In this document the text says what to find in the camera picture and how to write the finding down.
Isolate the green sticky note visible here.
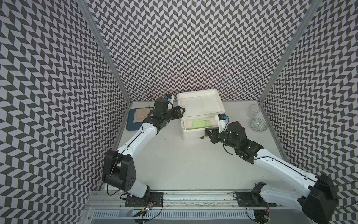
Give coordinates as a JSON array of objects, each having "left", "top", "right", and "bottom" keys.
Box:
[
  {"left": 192, "top": 120, "right": 205, "bottom": 129},
  {"left": 205, "top": 120, "right": 215, "bottom": 127}
]

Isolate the beige folded cloth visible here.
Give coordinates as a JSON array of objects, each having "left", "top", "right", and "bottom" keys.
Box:
[{"left": 133, "top": 107, "right": 151, "bottom": 123}]

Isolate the aluminium front rail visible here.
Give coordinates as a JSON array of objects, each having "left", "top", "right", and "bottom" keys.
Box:
[{"left": 83, "top": 190, "right": 319, "bottom": 211}]

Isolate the white top drawer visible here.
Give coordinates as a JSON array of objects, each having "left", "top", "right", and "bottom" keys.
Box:
[{"left": 181, "top": 118, "right": 218, "bottom": 142}]

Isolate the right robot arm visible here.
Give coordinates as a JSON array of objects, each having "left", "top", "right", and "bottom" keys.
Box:
[{"left": 205, "top": 121, "right": 338, "bottom": 224}]

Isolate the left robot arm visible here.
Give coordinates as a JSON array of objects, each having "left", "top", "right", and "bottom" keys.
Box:
[{"left": 102, "top": 98, "right": 186, "bottom": 200}]

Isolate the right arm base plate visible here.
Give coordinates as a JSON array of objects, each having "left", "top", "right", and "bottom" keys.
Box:
[{"left": 233, "top": 192, "right": 277, "bottom": 208}]

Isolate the white three-drawer cabinet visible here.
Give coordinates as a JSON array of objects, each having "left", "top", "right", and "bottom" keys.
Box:
[{"left": 177, "top": 89, "right": 226, "bottom": 142}]

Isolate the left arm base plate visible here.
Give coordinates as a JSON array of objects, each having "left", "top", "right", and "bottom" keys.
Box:
[{"left": 125, "top": 192, "right": 164, "bottom": 208}]

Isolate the clear glass cup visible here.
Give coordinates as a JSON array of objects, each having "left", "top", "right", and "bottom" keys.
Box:
[{"left": 247, "top": 104, "right": 260, "bottom": 119}]

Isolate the blue tray mat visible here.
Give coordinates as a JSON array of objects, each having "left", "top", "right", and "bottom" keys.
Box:
[{"left": 126, "top": 109, "right": 142, "bottom": 131}]

